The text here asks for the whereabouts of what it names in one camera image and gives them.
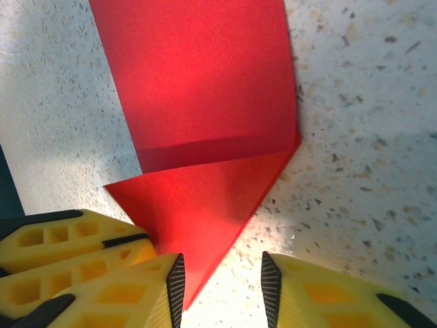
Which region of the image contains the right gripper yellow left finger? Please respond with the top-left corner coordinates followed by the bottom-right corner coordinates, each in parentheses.
top-left (13, 252), bottom-right (186, 328)

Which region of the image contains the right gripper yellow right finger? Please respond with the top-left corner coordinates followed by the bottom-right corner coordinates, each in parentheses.
top-left (260, 251), bottom-right (437, 328)

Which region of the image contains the red square paper sheet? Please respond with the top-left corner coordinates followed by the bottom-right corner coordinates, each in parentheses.
top-left (87, 0), bottom-right (303, 312)

